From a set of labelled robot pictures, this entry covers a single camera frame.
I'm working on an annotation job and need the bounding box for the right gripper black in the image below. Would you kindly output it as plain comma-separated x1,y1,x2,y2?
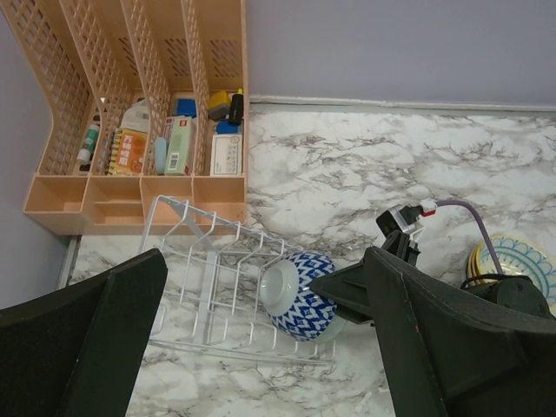
310,230,420,327

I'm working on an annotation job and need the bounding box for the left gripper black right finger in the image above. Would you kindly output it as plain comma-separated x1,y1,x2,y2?
364,247,555,416

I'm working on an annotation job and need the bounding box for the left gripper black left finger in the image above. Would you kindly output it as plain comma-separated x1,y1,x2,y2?
1,248,168,416

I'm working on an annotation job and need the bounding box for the red and blue patterned bowl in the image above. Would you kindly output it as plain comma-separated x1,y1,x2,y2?
260,251,339,342

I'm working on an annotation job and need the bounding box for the yellow teal patterned bowl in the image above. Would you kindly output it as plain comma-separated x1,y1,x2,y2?
466,235,555,315

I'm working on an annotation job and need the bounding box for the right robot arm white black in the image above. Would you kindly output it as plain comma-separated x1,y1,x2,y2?
310,231,553,333

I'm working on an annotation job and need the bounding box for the white card box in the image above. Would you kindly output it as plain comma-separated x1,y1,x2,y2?
210,134,243,176

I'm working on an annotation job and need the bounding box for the glue stick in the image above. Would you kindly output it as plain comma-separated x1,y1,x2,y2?
76,124,100,165

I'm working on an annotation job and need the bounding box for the blue small block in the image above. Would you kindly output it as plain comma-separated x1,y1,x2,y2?
215,120,241,135

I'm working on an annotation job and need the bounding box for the black yellow marker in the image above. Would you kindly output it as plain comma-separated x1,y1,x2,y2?
228,89,244,126

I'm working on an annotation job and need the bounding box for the light blue tube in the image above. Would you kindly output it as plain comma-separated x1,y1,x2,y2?
154,136,168,175

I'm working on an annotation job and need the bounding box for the yellow black eraser block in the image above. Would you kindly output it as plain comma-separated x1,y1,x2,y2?
208,90,231,121

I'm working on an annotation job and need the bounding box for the green staple box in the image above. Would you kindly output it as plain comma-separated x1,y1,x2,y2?
163,116,196,175

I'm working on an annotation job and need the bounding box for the blue eraser block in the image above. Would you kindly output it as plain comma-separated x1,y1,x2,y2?
175,98,197,118

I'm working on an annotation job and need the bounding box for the orange plastic file organizer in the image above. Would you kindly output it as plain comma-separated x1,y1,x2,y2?
1,1,248,235

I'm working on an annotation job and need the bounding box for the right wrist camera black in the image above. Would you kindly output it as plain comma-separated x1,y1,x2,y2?
376,200,437,237

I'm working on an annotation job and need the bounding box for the white wire dish rack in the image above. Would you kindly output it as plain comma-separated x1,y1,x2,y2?
140,195,335,364

